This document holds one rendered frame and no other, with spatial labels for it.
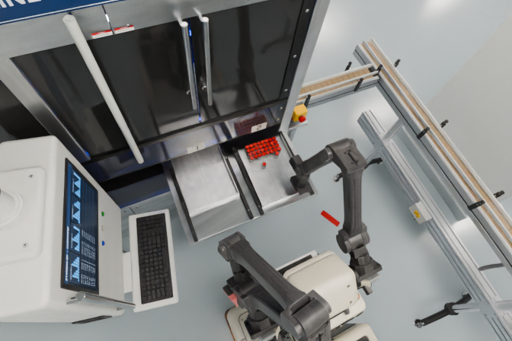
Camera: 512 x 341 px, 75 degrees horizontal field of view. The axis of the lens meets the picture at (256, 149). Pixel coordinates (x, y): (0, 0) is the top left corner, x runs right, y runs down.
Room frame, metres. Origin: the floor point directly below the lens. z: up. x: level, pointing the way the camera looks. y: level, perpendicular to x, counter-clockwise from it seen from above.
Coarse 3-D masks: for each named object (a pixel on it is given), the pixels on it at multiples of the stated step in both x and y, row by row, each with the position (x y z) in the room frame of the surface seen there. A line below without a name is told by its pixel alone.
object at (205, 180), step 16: (176, 160) 0.70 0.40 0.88; (192, 160) 0.72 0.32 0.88; (208, 160) 0.74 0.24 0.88; (224, 160) 0.74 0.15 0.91; (176, 176) 0.60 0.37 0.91; (192, 176) 0.63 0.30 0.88; (208, 176) 0.65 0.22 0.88; (224, 176) 0.66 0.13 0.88; (192, 192) 0.55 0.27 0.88; (208, 192) 0.56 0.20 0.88; (224, 192) 0.58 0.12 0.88; (192, 208) 0.47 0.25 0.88
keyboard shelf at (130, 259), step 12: (132, 216) 0.39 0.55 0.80; (168, 216) 0.42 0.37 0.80; (132, 228) 0.33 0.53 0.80; (168, 228) 0.36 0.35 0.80; (132, 240) 0.28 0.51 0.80; (168, 240) 0.31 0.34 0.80; (132, 252) 0.22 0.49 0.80; (132, 264) 0.17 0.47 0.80; (132, 276) 0.12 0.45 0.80; (132, 288) 0.07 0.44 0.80; (168, 300) 0.05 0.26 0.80
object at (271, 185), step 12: (240, 156) 0.78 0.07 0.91; (288, 156) 0.85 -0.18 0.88; (252, 168) 0.74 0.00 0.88; (276, 168) 0.76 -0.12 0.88; (288, 168) 0.78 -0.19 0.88; (252, 180) 0.67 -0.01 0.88; (264, 180) 0.68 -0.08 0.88; (276, 180) 0.69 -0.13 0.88; (288, 180) 0.71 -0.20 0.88; (264, 192) 0.62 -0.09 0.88; (276, 192) 0.63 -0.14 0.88; (288, 192) 0.64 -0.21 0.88; (264, 204) 0.55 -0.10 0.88
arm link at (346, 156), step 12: (336, 144) 0.58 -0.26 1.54; (348, 144) 0.59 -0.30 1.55; (336, 156) 0.53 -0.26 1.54; (348, 156) 0.53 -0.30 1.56; (360, 156) 0.54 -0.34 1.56; (348, 168) 0.49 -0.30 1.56; (360, 168) 0.50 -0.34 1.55; (348, 180) 0.47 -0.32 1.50; (360, 180) 0.48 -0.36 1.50; (348, 192) 0.45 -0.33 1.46; (360, 192) 0.46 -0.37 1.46; (348, 204) 0.43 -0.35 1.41; (360, 204) 0.44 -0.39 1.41; (348, 216) 0.41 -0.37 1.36; (360, 216) 0.41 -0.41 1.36; (348, 228) 0.38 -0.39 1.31; (360, 228) 0.38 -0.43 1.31; (348, 252) 0.31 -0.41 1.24
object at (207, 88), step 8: (200, 16) 0.75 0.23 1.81; (208, 24) 0.72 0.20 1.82; (208, 32) 0.71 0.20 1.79; (208, 40) 0.71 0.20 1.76; (208, 48) 0.71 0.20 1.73; (208, 56) 0.71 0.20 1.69; (208, 64) 0.71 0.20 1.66; (208, 72) 0.71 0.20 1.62; (208, 80) 0.71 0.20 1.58; (208, 88) 0.71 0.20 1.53; (208, 96) 0.71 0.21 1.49; (208, 104) 0.71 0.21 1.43
